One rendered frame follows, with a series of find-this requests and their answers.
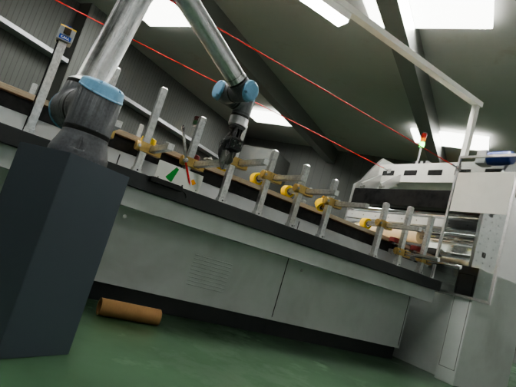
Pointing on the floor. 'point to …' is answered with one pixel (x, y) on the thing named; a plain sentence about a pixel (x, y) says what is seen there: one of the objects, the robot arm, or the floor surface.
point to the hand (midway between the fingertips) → (222, 167)
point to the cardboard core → (128, 312)
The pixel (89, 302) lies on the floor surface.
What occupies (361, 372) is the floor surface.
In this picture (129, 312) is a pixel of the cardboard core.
